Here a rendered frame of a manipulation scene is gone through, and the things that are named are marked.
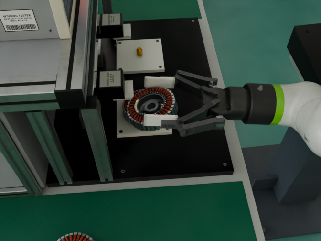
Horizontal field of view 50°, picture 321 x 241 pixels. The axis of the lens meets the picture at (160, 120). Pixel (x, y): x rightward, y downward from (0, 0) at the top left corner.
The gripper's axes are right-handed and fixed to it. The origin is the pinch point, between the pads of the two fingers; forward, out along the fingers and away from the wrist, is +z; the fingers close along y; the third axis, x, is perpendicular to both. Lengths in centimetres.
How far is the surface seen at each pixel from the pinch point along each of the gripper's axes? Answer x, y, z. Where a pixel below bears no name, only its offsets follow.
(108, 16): -2.9, 37.1, 12.8
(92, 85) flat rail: 6.8, -3.4, 12.2
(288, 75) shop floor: -83, 109, -90
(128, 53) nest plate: -16.4, 37.1, 6.7
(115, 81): -4.3, 10.3, 8.8
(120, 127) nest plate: -18.3, 7.4, 7.8
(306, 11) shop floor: -77, 176, -119
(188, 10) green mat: -16, 65, -15
